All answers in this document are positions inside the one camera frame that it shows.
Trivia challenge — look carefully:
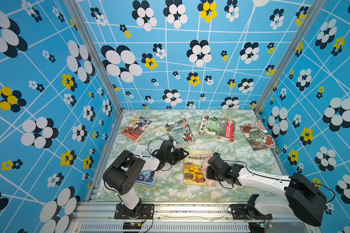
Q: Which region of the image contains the left aluminium corner post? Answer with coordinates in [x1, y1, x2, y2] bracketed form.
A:
[65, 0, 122, 115]

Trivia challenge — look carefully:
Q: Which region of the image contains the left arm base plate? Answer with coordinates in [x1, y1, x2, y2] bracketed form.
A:
[114, 203, 155, 219]

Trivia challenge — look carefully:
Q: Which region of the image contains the aluminium corner post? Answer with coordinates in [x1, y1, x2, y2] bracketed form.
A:
[254, 0, 326, 116]
[65, 0, 122, 115]

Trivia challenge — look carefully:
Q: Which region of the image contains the green red dinosaur book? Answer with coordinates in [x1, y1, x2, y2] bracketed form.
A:
[199, 115, 235, 142]

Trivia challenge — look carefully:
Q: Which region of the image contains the red brown illustrated book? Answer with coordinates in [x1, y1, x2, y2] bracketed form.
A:
[239, 121, 277, 150]

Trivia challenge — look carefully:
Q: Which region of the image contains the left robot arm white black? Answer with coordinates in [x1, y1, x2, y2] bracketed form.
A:
[103, 139, 190, 219]

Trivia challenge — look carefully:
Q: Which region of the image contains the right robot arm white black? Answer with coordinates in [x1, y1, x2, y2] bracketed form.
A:
[206, 152, 327, 227]

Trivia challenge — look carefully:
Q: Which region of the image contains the right aluminium corner post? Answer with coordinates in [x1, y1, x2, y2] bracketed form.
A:
[254, 0, 326, 116]

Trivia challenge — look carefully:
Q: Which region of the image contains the yellow Chinese history picture book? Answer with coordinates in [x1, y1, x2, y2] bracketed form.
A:
[183, 150, 212, 186]

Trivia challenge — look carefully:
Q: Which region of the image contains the pink cloth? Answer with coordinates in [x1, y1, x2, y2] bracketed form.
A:
[202, 154, 215, 186]

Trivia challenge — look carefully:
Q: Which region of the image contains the red manga book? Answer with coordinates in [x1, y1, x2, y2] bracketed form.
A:
[122, 116, 152, 141]

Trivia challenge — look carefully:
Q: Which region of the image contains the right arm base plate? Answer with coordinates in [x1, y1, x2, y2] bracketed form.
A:
[227, 204, 273, 221]

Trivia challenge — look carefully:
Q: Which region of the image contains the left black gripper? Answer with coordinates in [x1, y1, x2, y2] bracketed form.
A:
[165, 147, 190, 165]

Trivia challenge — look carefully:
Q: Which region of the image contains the white book with galaxy cover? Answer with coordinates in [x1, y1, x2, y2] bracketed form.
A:
[134, 145, 159, 186]

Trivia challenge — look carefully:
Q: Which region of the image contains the aluminium front rail frame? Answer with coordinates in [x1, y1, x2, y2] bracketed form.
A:
[67, 202, 321, 233]

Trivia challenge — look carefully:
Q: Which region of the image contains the grey teal warrior book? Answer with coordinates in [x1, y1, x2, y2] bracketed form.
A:
[165, 118, 195, 147]

